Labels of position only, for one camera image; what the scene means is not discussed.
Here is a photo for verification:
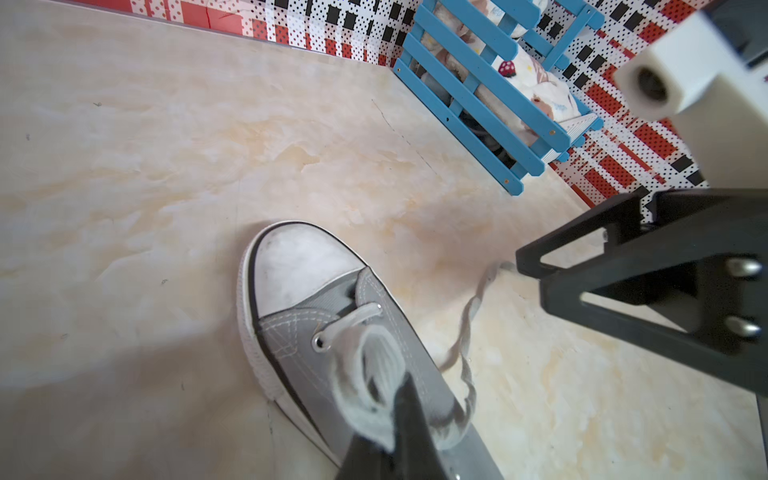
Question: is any white printed cloth bundle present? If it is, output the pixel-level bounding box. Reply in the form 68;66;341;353
412;1;583;161

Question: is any grey shoelace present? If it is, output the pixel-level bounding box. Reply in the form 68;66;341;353
312;261;516;453

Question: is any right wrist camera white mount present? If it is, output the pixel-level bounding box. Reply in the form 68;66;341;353
613;11;767;189

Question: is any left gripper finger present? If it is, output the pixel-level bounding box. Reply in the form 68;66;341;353
336;374;448;479

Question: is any grey canvas sneaker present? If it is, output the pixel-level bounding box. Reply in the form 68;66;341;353
237;221;501;479

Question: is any blue white slatted crate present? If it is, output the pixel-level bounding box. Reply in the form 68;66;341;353
394;1;605;195

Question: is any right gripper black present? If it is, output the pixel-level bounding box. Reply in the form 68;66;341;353
515;188;768;445

